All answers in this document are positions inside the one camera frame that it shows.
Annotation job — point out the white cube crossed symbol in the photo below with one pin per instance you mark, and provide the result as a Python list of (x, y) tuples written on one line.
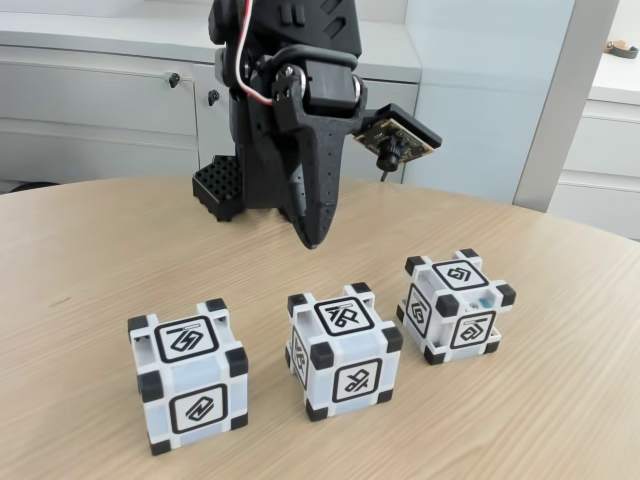
[(357, 385)]

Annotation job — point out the white cube nested diamond symbol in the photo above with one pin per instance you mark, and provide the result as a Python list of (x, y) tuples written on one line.
[(470, 332)]

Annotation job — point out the black cabinet key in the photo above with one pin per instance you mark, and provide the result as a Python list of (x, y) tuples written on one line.
[(174, 80), (213, 97)]

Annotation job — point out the long white cabinet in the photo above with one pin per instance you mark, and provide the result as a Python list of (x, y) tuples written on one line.
[(100, 100)]

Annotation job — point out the white cube zigzag symbol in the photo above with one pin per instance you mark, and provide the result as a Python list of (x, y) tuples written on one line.
[(195, 405)]

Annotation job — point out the white drawer cabinet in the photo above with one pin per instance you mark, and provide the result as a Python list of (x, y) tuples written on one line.
[(610, 150)]

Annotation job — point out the brown green band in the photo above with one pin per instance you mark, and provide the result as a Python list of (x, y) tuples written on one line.
[(622, 48)]

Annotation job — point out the camera module on black bracket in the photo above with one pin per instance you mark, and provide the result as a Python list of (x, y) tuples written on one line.
[(395, 135)]

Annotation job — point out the grey metal frame post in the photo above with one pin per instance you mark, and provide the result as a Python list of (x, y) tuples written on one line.
[(566, 100)]

